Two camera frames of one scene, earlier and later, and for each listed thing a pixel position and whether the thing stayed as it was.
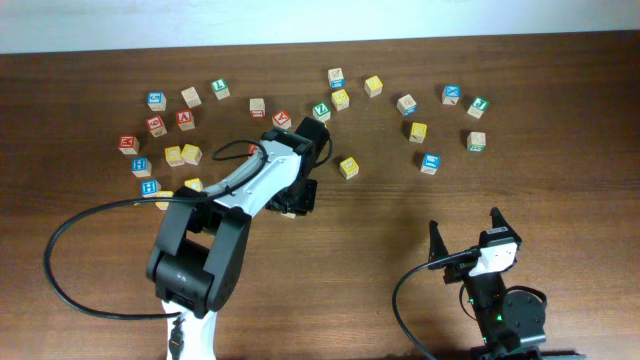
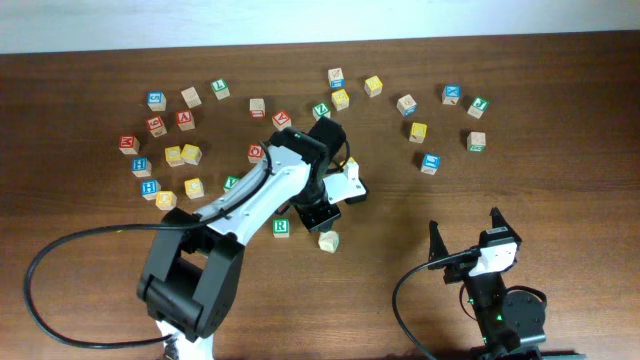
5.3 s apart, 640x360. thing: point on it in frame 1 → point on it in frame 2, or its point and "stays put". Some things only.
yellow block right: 418,132 stays put
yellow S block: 340,100 stays put
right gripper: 438,248 stays put
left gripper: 304,205 → 322,220
